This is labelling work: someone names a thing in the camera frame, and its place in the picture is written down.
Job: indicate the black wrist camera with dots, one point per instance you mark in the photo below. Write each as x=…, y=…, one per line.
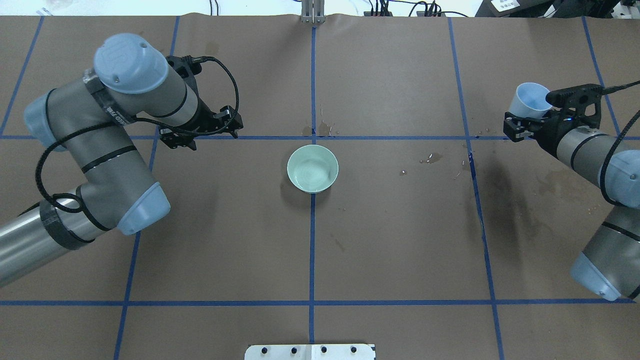
x=187, y=68
x=580, y=105

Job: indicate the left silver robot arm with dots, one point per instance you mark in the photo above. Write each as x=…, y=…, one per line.
x=91, y=177

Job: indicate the pale green ceramic bowl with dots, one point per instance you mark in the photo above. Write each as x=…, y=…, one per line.
x=312, y=168

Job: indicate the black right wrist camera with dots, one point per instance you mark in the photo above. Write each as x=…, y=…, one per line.
x=580, y=105

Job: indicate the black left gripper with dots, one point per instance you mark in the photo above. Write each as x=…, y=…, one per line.
x=204, y=116

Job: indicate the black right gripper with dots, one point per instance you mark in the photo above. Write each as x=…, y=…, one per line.
x=551, y=131

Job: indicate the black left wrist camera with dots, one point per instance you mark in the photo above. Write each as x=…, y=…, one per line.
x=187, y=68

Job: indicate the aluminium frame post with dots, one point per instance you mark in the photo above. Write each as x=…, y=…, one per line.
x=313, y=11

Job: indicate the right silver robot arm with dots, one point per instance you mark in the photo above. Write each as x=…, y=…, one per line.
x=608, y=266

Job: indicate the light blue plastic cup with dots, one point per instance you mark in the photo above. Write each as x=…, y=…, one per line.
x=529, y=100

